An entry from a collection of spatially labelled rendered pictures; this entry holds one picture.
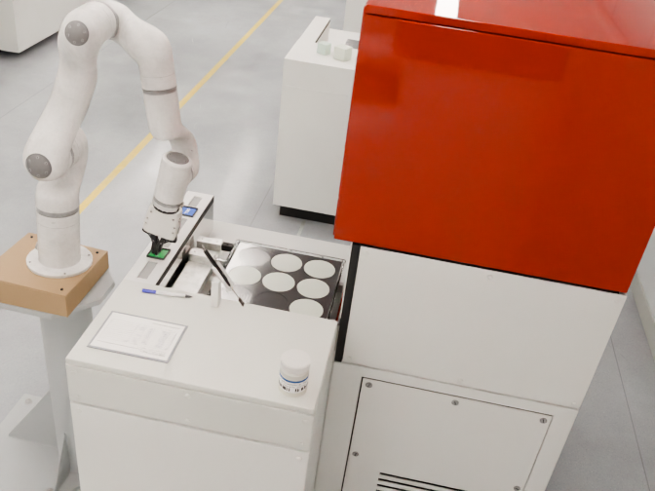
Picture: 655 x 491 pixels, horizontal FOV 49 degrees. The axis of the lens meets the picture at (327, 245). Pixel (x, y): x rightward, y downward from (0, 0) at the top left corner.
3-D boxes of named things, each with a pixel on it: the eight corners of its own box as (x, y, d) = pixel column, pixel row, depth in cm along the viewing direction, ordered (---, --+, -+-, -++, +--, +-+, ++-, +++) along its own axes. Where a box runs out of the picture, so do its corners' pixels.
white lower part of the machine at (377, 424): (500, 409, 311) (553, 254, 267) (508, 582, 243) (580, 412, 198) (341, 377, 317) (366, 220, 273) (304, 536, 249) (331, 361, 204)
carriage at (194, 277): (223, 252, 238) (223, 245, 237) (186, 319, 208) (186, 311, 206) (200, 247, 239) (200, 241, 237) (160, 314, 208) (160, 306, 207)
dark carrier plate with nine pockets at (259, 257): (342, 263, 233) (342, 261, 233) (323, 328, 204) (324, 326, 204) (240, 244, 236) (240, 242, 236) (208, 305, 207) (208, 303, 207)
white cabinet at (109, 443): (334, 409, 301) (361, 248, 256) (284, 633, 220) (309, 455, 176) (188, 379, 306) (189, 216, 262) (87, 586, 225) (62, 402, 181)
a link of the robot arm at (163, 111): (165, 73, 198) (178, 173, 212) (135, 90, 184) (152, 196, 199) (194, 75, 195) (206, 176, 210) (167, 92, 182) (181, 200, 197)
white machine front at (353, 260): (374, 221, 272) (391, 124, 250) (341, 361, 204) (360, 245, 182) (366, 219, 272) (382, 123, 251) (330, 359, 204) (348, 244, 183)
